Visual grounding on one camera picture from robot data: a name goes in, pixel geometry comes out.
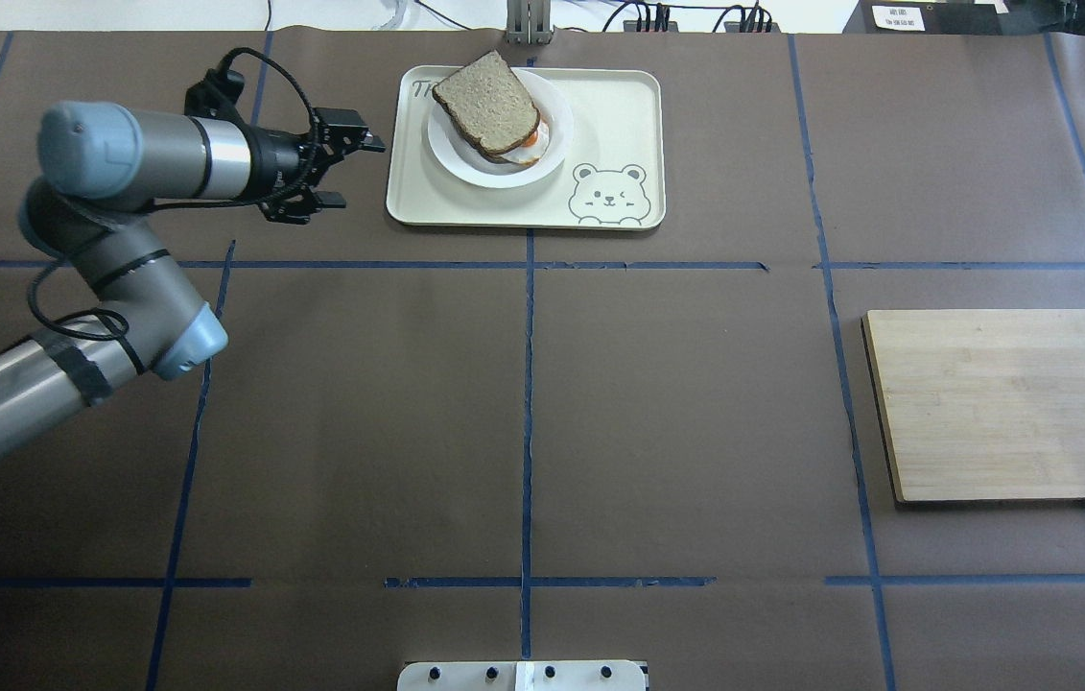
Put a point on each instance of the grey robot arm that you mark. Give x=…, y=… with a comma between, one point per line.
x=105, y=169

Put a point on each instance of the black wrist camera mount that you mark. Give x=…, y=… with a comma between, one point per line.
x=216, y=96

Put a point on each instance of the brown bread slice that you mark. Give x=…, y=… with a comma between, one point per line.
x=489, y=106

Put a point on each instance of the wooden cutting board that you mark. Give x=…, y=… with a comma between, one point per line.
x=980, y=404

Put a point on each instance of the cream bear tray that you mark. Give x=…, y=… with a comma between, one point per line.
x=604, y=168

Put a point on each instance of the black box with labels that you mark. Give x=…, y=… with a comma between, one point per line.
x=936, y=18

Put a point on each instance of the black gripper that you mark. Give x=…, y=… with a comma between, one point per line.
x=275, y=165

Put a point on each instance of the fried egg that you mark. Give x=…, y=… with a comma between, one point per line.
x=533, y=148

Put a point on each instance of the white round plate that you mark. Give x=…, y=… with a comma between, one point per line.
x=462, y=161

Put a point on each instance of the aluminium frame post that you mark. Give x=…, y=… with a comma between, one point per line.
x=529, y=22

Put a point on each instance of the white camera post with base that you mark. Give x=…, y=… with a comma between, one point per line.
x=566, y=674

